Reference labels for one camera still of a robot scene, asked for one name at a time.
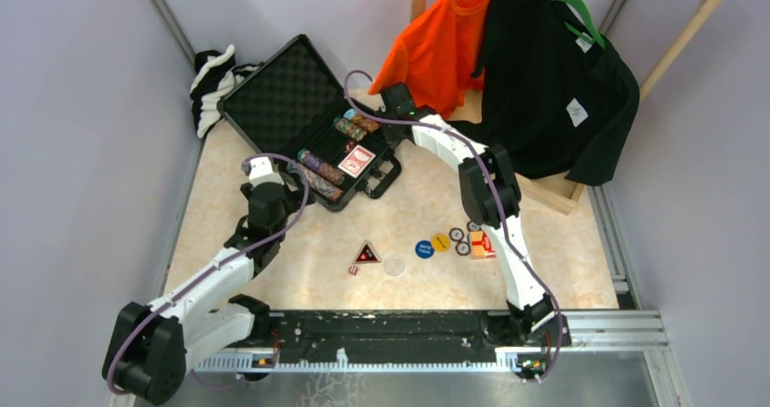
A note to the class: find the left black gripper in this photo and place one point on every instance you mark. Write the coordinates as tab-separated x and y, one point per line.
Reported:
294	196

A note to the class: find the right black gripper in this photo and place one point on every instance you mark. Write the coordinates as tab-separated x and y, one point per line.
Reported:
390	140

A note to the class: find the black poker set case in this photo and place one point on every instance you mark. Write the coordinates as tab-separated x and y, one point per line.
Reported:
290	103

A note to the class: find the orange boxed card deck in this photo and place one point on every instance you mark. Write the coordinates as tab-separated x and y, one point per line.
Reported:
480	245

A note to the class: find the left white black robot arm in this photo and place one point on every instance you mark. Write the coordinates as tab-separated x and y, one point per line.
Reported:
155	345

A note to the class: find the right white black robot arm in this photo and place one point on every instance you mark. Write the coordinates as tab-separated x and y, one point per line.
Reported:
490	196

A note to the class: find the red yellow chip stack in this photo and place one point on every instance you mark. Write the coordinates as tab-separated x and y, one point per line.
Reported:
364	122

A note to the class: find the blue orange chip stack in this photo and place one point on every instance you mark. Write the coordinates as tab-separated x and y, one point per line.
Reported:
318	184

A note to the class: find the green orange chip stack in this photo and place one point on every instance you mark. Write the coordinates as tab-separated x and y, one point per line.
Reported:
349	128

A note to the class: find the orange t-shirt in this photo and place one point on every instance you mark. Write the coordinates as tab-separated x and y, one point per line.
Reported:
435	55

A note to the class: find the purple black chip stack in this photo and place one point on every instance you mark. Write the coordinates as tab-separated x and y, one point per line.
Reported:
320	167

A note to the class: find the red playing card deck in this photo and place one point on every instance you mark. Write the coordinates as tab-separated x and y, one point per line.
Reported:
356	161

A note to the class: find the black red triangle token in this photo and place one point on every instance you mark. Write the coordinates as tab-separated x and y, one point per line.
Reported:
366	254

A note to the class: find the clear dealer button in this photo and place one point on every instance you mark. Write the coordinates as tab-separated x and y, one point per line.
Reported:
394	266

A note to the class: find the orange black 100 chip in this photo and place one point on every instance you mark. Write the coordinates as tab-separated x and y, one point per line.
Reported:
462	249
456	234
473	226

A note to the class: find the black white striped cloth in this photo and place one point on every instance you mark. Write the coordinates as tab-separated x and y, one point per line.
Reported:
217	74

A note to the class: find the yellow big blind button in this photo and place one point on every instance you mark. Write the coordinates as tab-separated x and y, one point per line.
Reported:
440	242

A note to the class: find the blue small blind button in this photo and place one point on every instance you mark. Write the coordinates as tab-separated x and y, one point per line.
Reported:
424	249

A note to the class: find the black t-shirt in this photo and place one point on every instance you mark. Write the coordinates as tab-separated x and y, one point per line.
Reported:
558	102

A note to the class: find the green clothes hanger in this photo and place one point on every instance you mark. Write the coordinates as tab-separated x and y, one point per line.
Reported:
585	17

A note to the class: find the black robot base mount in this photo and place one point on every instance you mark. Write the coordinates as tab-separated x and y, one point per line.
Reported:
408	337

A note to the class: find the aluminium frame rail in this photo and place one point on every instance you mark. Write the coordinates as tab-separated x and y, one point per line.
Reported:
613	331

